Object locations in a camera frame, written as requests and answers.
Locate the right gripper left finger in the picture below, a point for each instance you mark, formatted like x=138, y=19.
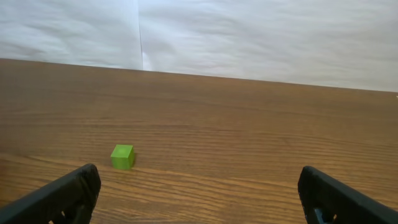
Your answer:
x=62, y=196

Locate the green cube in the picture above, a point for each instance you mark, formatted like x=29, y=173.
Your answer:
x=122, y=157

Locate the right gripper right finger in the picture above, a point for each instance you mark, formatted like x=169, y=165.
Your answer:
x=339, y=196

